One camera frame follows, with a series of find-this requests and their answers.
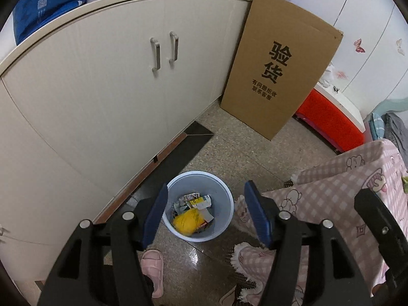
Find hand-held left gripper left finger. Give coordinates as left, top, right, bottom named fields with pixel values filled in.
left=37, top=183, right=169, bottom=306

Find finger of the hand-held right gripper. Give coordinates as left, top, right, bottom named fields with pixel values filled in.
left=354, top=187, right=408, bottom=291

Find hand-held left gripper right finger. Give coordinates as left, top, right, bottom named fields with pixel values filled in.
left=244, top=180, right=373, bottom=306

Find yellow bag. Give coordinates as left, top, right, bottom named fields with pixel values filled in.
left=172, top=209, right=206, bottom=236

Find printed paper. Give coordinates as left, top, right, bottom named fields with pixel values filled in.
left=174, top=192, right=200, bottom=214

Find blue plastic trash bin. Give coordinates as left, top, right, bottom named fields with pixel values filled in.
left=162, top=171, right=235, bottom=242

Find white yellow paper box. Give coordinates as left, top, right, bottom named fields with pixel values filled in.
left=188, top=194, right=212, bottom=211

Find pink slipper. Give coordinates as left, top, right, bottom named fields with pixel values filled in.
left=140, top=249, right=164, bottom=298
left=219, top=285, right=238, bottom=305

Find pink checkered tablecloth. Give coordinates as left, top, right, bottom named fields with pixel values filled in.
left=231, top=138, right=408, bottom=306

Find grey duvet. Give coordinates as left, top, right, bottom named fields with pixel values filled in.
left=382, top=112, right=408, bottom=157

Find blue plaid pillow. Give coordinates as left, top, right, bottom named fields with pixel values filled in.
left=370, top=113, right=388, bottom=141

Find red storage box white lid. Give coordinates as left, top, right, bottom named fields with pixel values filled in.
left=295, top=84, right=365, bottom=154

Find white low cabinet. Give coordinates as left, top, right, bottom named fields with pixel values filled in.
left=0, top=0, right=256, bottom=287

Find white plastic bag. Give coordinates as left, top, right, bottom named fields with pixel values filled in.
left=319, top=64, right=337, bottom=88

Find tall cardboard box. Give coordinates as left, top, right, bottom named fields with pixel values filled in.
left=220, top=0, right=344, bottom=141

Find white wardrobe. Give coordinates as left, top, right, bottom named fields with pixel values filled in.
left=287, top=0, right=408, bottom=118

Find blue shopping bag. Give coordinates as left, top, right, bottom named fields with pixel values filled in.
left=13, top=0, right=88, bottom=45

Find metal cabinet handle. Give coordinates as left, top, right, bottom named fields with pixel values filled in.
left=150, top=37, right=160, bottom=72
left=169, top=32, right=179, bottom=62

